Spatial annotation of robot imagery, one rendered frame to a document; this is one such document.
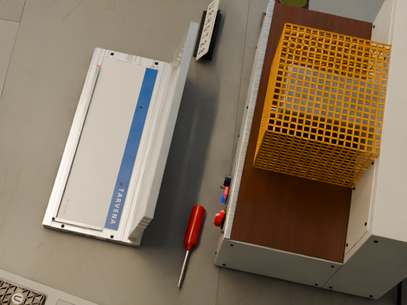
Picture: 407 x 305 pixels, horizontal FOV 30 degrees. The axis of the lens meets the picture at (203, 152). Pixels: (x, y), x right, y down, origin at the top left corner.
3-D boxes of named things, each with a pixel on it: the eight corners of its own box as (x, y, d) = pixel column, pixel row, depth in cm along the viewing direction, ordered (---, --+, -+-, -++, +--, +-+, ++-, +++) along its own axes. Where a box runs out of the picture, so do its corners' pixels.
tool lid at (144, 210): (191, 20, 158) (198, 23, 159) (169, 62, 175) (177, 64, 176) (143, 216, 141) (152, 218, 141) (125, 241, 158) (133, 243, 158)
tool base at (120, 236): (95, 52, 178) (94, 43, 175) (181, 70, 178) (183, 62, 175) (43, 227, 160) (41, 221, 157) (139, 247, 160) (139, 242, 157)
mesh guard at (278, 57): (271, 66, 156) (284, 22, 141) (367, 87, 156) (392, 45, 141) (252, 167, 146) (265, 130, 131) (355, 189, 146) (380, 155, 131)
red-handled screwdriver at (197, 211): (192, 207, 165) (193, 203, 162) (205, 210, 164) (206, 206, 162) (171, 287, 157) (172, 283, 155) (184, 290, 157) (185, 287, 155)
